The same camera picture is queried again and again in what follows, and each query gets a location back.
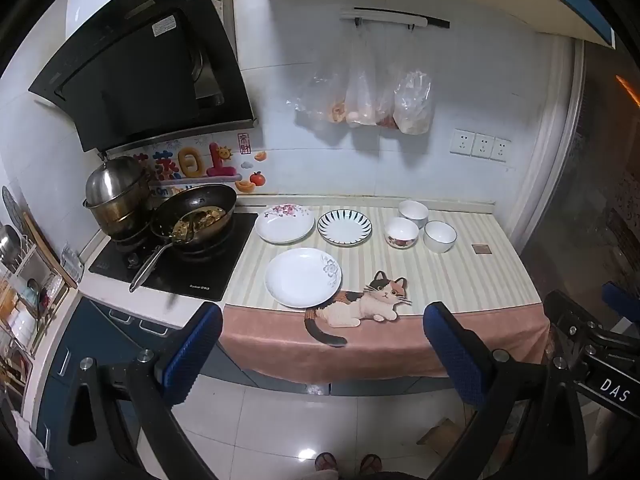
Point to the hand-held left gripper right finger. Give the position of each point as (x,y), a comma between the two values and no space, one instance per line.
(450,350)

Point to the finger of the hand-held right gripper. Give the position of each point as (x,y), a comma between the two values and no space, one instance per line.
(622,300)
(570,312)

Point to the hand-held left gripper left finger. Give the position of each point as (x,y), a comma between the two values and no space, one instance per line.
(192,350)

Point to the white bowl with blue rim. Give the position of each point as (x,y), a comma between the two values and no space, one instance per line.
(440,236)

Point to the striped cat-print counter mat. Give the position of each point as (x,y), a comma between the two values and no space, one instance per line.
(450,280)

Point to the black glass gas stove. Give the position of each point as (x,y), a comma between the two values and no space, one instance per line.
(210,280)

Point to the blue kitchen cabinet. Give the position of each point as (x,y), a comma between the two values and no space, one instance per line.
(107,327)

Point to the cardboard box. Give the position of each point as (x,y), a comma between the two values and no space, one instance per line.
(440,437)

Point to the small brown square tile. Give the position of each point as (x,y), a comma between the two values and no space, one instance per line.
(482,249)

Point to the white bowl with floral print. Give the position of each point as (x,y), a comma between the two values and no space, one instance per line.
(401,233)

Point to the white plate with grey flower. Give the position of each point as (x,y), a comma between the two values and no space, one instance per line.
(300,277)

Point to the cooked food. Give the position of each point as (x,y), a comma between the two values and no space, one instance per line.
(200,220)

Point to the person's right foot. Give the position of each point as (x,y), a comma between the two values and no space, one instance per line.
(371,462)

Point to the person's foot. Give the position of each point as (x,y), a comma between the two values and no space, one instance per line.
(326,461)
(371,462)

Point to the plain white bowl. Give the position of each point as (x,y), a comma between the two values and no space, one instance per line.
(413,211)

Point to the white plate with pink flowers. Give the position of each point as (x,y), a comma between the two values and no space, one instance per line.
(284,227)

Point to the white plate with blue stripes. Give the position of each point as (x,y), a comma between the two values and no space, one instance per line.
(345,227)

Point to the person's left foot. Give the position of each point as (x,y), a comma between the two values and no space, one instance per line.
(326,461)

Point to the metal dish rack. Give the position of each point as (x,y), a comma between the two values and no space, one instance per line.
(30,305)

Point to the wooden cutting board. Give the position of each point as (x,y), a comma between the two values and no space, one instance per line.
(42,247)

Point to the stainless steel pot lid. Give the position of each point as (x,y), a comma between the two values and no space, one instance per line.
(115,180)

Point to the white cloth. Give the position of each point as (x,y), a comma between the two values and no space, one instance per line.
(30,442)

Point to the clear plastic bag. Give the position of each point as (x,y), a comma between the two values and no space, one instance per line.
(361,90)
(386,110)
(322,97)
(413,105)

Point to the black range hood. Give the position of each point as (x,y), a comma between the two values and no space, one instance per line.
(140,75)

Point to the white door frame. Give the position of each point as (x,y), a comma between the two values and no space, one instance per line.
(555,150)

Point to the white wall socket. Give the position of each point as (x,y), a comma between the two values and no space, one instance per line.
(462,142)
(501,149)
(483,145)

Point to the orange fruit wall sticker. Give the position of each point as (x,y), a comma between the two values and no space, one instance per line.
(257,178)

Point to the colourful character wall sticker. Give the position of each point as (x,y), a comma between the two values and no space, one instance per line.
(192,165)

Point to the red square wall sticker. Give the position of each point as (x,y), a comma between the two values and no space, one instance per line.
(243,143)

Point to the wall hook rail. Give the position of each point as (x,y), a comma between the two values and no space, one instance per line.
(395,16)

